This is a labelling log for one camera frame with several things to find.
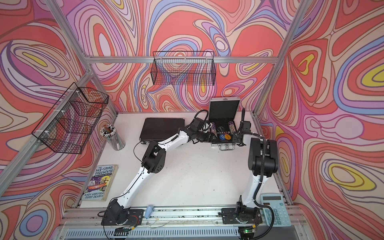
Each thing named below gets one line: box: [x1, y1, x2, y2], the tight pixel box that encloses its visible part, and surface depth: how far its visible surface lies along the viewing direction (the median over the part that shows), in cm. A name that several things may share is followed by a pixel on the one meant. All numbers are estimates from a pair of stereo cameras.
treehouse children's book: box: [81, 164, 119, 202], surface depth 84 cm
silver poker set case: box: [209, 97, 241, 151], surface depth 103 cm
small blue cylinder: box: [144, 205, 155, 219], surface depth 75 cm
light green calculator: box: [260, 193, 292, 227], surface depth 74 cm
